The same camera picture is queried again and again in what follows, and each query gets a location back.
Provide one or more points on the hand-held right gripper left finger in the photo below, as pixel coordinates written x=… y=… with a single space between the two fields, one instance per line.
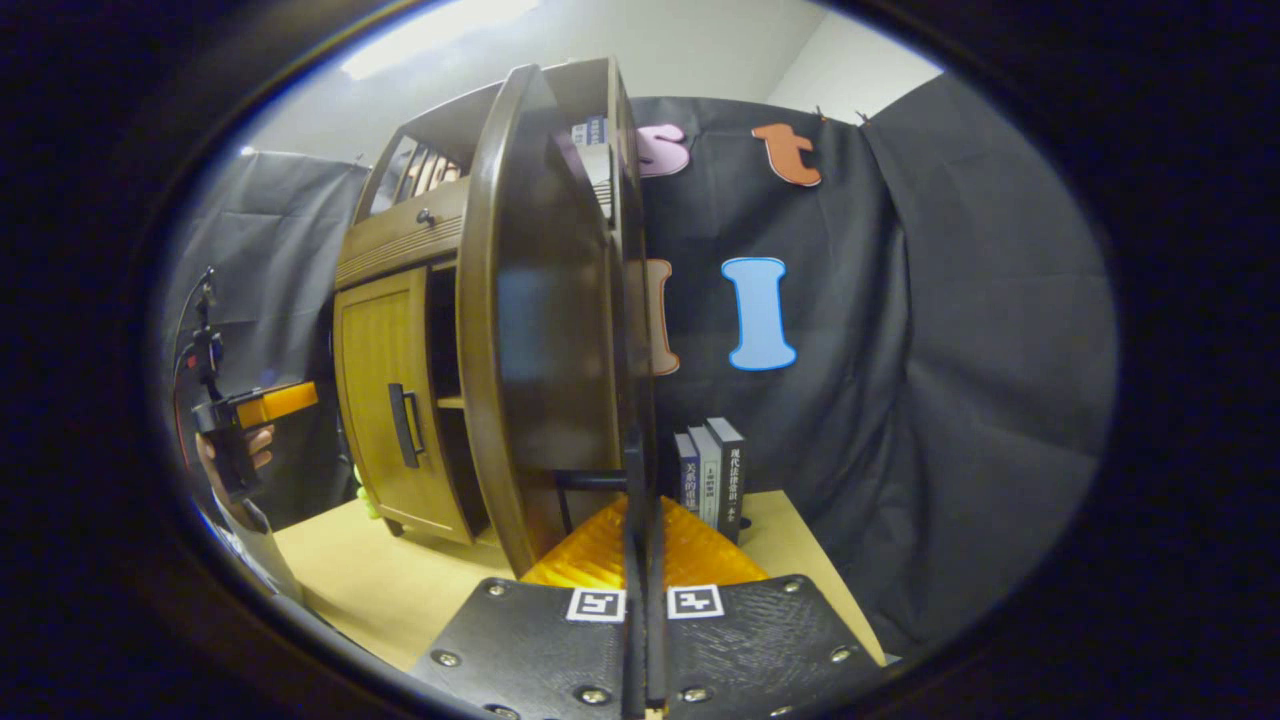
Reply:
x=540 y=640

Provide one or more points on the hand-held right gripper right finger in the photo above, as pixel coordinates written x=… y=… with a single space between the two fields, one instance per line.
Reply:
x=760 y=640

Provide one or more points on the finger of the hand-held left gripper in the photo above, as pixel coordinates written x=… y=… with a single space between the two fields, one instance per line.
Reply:
x=280 y=403

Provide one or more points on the wooden shoe cabinet door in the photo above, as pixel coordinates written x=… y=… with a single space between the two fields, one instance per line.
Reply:
x=385 y=340
x=550 y=330

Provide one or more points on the wooden double-door shoe cabinet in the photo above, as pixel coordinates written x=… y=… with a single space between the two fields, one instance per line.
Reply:
x=400 y=240

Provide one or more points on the wooden cabinet drawer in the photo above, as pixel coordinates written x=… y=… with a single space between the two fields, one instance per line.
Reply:
x=395 y=235

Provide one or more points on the green plush toy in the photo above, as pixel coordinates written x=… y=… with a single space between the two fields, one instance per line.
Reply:
x=366 y=495

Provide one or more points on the black standing book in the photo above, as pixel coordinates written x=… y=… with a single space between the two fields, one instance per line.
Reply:
x=730 y=480

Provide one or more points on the blue standing book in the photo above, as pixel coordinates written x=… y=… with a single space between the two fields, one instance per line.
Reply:
x=687 y=475

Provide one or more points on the black backdrop cloth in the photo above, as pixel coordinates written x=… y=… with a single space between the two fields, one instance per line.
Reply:
x=950 y=350

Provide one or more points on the dark blue shelf book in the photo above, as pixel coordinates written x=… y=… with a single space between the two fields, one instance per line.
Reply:
x=597 y=130

